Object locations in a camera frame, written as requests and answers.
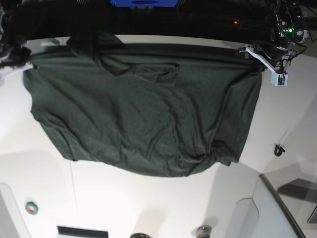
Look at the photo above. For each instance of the blue mount plate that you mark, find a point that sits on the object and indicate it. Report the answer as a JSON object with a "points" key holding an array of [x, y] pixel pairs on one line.
{"points": [[144, 3]]}

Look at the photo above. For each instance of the black clip on table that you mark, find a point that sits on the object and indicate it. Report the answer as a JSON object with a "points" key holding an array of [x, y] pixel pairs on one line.
{"points": [[278, 150]]}

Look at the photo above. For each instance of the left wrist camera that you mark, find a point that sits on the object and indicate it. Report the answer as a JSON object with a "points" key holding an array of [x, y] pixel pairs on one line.
{"points": [[279, 79]]}

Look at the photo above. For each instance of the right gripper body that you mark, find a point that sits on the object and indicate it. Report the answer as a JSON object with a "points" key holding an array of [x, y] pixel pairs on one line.
{"points": [[16, 58]]}

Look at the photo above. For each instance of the black cable bundle background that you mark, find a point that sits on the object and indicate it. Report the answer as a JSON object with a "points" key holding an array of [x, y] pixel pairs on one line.
{"points": [[309, 12]]}

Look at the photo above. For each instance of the dark green t-shirt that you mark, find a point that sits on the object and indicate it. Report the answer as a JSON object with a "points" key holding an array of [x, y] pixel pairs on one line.
{"points": [[154, 112]]}

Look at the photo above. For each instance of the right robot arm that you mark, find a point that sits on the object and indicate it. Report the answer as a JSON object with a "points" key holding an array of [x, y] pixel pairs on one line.
{"points": [[16, 29]]}

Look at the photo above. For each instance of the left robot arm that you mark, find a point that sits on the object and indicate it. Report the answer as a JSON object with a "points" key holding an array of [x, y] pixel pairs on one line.
{"points": [[287, 35]]}

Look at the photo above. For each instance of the black round dial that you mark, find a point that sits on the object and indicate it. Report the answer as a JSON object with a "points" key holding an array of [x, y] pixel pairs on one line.
{"points": [[139, 235]]}

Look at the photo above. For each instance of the grey round knob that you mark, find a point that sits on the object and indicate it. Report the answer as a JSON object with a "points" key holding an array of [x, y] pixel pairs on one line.
{"points": [[203, 231]]}

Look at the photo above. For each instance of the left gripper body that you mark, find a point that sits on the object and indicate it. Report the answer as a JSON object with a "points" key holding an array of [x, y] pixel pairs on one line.
{"points": [[275, 58]]}

